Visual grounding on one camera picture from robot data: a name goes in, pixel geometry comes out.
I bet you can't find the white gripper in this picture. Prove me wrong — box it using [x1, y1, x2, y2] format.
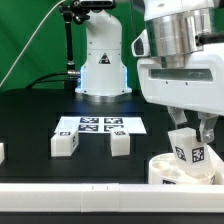
[137, 54, 224, 144]

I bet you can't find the white round stool seat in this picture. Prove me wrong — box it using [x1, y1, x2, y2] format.
[148, 153, 215, 185]

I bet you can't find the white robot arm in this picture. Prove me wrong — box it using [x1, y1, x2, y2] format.
[80, 0, 224, 143]

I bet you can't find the white paper marker sheet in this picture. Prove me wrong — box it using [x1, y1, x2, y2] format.
[55, 116, 146, 134]

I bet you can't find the white left block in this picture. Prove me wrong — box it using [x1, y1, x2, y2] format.
[0, 143, 5, 164]

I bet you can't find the white right rail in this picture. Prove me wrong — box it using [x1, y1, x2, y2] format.
[215, 174, 224, 185]

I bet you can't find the white rail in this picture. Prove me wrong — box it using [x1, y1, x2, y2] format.
[0, 183, 224, 213]
[215, 174, 224, 185]

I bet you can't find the white front rail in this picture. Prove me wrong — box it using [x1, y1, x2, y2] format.
[0, 183, 224, 213]

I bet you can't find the black cable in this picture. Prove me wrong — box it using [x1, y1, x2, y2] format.
[25, 72, 81, 90]

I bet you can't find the black camera on mount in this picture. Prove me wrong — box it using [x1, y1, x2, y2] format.
[72, 0, 116, 10]

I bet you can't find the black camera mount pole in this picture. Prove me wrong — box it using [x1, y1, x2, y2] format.
[59, 3, 80, 94]

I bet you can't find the white cable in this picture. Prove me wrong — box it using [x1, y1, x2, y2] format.
[0, 0, 68, 88]

